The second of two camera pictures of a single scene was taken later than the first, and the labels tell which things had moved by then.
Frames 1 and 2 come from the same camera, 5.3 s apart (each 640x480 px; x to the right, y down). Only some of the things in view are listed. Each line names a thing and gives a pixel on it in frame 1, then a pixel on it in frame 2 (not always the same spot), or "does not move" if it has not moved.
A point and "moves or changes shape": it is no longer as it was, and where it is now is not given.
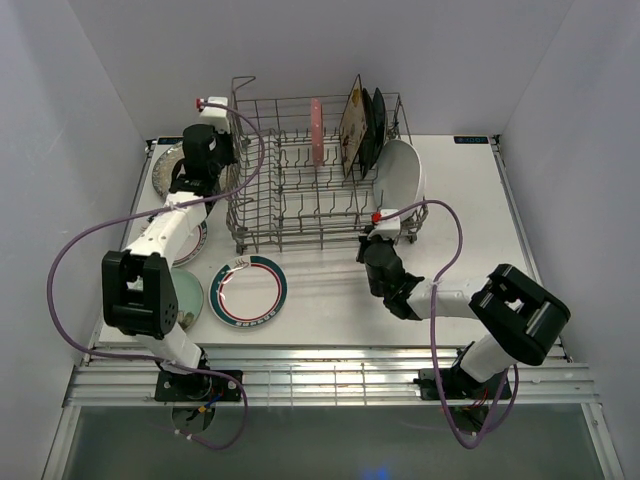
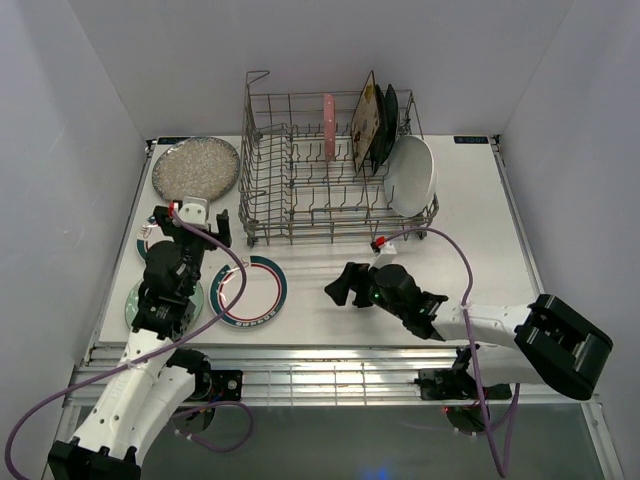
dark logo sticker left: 168,141 does not move
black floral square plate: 369,148 to 378,149
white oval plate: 399,180 moves or changes shape
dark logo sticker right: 471,139 does not move
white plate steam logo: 248,291 does not move
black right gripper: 365,242 to 355,274
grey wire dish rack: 319,173 moves or changes shape
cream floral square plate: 353,126 to 365,121
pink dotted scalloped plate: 317,131 to 329,107
